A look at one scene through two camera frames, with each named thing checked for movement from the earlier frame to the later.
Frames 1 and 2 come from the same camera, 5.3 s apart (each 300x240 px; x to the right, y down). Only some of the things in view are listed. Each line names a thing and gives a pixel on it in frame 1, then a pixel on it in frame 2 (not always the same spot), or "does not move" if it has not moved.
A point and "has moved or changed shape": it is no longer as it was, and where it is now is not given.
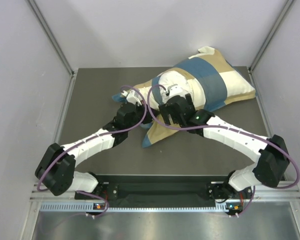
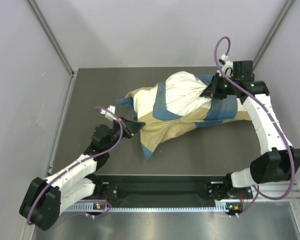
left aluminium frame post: (69, 67) does not move
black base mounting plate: (157, 187) does not move
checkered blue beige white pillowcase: (208, 80) has moved or changed shape
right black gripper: (166, 111) → (214, 91)
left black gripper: (148, 116) → (133, 127)
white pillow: (191, 88) has moved or changed shape
